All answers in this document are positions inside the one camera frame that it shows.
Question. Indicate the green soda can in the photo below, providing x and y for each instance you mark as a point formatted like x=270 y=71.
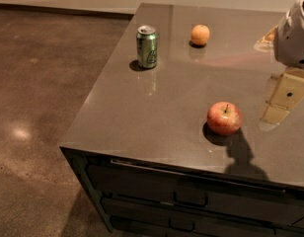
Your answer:
x=147 y=46

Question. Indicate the dark cabinet with drawers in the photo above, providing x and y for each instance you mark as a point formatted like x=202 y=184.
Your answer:
x=144 y=154

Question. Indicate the red apple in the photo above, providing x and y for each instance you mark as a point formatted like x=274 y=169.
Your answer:
x=224 y=118

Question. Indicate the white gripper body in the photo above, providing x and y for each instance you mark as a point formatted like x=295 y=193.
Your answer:
x=292 y=39

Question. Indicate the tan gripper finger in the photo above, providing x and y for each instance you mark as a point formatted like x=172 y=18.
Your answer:
x=265 y=43
x=284 y=92

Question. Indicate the orange fruit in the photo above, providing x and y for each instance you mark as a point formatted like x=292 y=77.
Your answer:
x=200 y=35

